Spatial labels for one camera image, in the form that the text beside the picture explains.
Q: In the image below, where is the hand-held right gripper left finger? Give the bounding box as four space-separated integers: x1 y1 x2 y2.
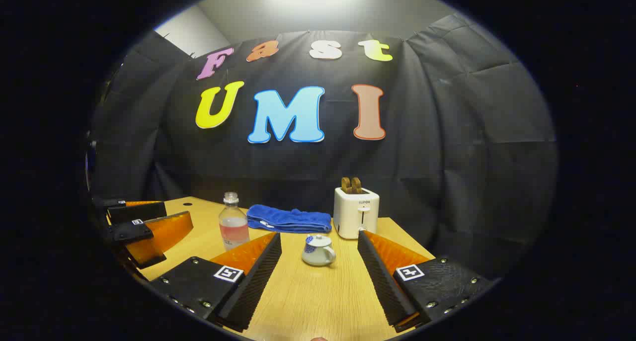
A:
148 232 283 333

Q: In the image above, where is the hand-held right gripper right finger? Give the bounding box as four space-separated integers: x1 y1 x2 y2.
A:
357 229 498 333

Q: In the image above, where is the clear water bottle pink label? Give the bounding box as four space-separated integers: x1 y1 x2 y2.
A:
219 192 250 252

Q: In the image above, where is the white teacup blue pattern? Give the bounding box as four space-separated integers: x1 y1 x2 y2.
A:
302 243 337 267

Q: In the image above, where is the folded blue towel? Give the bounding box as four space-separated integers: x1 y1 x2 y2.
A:
246 204 332 234

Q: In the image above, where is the white toaster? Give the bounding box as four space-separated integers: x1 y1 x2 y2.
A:
333 187 380 240

